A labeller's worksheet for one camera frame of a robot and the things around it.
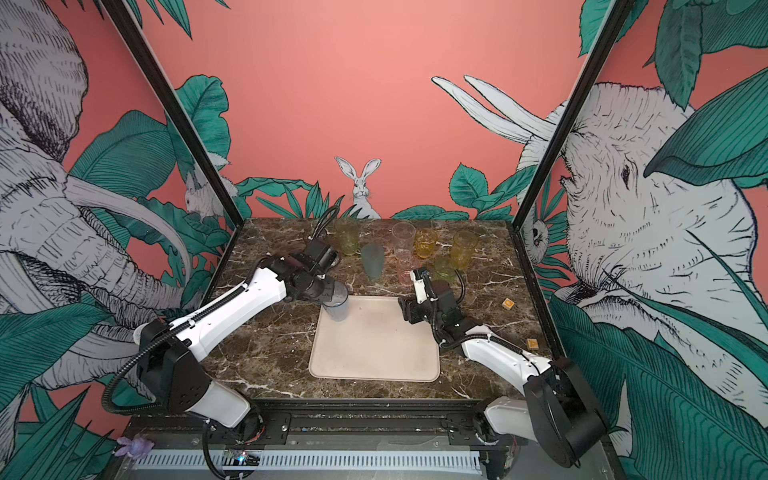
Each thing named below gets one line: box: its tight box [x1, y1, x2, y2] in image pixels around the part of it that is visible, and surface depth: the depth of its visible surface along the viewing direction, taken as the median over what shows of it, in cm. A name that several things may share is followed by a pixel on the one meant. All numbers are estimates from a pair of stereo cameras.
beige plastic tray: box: [309, 295, 440, 382], surface depth 90 cm
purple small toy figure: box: [115, 436, 155, 461], surface depth 69 cm
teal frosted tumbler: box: [362, 243, 385, 281], surface depth 106 cm
